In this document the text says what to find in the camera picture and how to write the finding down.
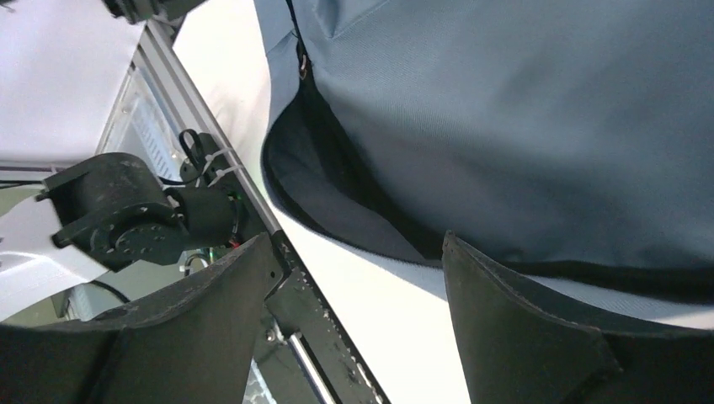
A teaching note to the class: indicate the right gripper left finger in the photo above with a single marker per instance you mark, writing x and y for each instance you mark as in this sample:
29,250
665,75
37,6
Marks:
190,342

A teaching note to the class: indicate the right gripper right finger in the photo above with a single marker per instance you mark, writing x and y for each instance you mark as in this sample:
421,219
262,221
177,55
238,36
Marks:
522,342

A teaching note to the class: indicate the blue student backpack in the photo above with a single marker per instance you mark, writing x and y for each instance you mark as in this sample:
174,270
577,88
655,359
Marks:
571,141

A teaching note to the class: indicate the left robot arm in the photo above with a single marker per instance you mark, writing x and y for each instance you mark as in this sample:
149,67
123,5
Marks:
102,215

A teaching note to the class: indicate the aluminium frame profile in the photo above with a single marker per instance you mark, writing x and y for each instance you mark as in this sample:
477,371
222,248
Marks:
160,116

